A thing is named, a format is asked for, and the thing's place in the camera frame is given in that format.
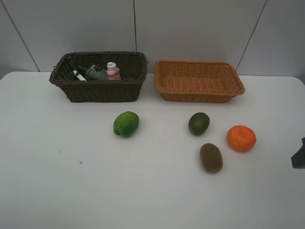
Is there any dark brown wicker basket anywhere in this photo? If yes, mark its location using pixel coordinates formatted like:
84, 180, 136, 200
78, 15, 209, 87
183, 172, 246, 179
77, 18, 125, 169
49, 52, 147, 103

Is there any pink bottle white cap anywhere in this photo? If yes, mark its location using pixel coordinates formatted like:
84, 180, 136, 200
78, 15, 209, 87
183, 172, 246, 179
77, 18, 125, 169
107, 62, 121, 81

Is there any brown kiwi fruit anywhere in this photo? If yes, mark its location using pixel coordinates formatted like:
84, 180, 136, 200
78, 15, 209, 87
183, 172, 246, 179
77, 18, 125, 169
200, 143, 223, 173

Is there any black pump bottle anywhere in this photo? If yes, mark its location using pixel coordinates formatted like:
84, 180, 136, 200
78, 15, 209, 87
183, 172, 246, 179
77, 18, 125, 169
78, 64, 108, 81

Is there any orange tangerine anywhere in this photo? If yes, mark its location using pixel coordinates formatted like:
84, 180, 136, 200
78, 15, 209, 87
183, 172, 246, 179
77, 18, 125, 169
226, 125, 256, 153

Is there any dark green avocado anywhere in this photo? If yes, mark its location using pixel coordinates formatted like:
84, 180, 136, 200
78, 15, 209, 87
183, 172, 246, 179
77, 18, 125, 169
188, 113, 210, 136

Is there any white marker pink cap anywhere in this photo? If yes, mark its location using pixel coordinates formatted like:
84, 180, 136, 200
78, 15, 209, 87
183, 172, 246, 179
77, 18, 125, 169
73, 70, 87, 81

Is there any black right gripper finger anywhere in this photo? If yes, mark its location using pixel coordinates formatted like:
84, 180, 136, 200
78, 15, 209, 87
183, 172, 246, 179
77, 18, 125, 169
291, 138, 305, 169

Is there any orange wicker basket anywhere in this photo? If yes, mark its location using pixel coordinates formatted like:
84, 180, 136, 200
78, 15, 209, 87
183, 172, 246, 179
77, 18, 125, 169
154, 60, 245, 103

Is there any bright green lime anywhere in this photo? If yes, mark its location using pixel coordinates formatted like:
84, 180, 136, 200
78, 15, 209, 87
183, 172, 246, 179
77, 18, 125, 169
113, 111, 140, 137

